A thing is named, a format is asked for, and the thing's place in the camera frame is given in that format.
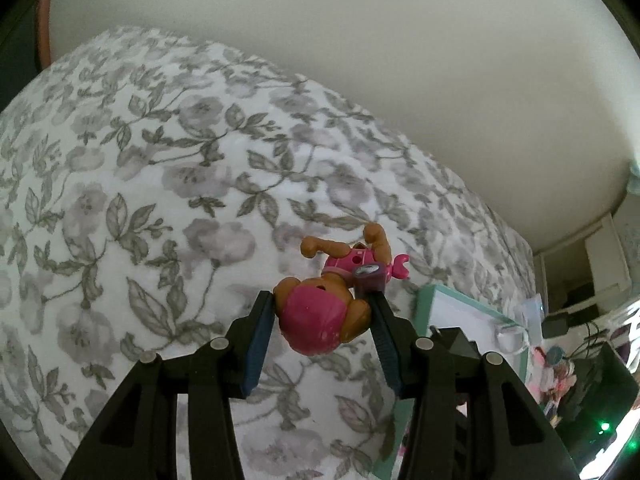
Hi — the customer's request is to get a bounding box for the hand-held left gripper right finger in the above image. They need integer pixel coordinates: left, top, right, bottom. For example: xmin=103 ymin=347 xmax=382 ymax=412
xmin=369 ymin=292 xmax=581 ymax=480

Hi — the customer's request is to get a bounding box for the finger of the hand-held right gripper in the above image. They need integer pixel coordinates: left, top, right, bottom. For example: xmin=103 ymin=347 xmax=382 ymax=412
xmin=430 ymin=326 xmax=482 ymax=359

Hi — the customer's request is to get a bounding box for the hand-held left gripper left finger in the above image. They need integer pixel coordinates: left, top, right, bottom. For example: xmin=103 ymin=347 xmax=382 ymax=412
xmin=60 ymin=291 xmax=277 ymax=480

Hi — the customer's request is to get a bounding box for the teal rimmed white tray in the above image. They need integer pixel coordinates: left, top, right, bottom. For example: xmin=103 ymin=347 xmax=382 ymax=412
xmin=371 ymin=283 xmax=532 ymax=480

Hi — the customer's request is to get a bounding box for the pink toy dog figure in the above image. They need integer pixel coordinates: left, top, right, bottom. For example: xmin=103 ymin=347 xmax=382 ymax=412
xmin=272 ymin=222 xmax=412 ymax=359

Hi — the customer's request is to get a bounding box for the small white device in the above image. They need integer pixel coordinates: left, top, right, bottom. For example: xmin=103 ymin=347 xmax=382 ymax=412
xmin=520 ymin=296 xmax=547 ymax=333

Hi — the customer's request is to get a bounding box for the black power adapter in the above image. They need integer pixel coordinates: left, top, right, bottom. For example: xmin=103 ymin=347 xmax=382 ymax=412
xmin=542 ymin=311 xmax=573 ymax=340

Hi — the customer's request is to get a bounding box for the colourful trinket pile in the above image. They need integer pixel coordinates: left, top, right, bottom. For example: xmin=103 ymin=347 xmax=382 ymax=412
xmin=531 ymin=344 xmax=577 ymax=428

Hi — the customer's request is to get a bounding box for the black device with green light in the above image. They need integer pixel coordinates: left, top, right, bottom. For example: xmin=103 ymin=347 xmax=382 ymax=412
xmin=557 ymin=342 xmax=640 ymax=466

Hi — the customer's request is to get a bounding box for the white shelf unit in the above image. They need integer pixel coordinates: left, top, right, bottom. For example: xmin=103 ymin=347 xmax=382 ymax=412
xmin=532 ymin=212 xmax=633 ymax=316

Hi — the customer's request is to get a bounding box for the pink board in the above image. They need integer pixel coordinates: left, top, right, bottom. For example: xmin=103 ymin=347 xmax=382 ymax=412
xmin=36 ymin=0 xmax=55 ymax=70

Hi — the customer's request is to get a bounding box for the dark cabinet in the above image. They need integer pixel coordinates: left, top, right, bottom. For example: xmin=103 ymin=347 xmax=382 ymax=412
xmin=0 ymin=0 xmax=43 ymax=108

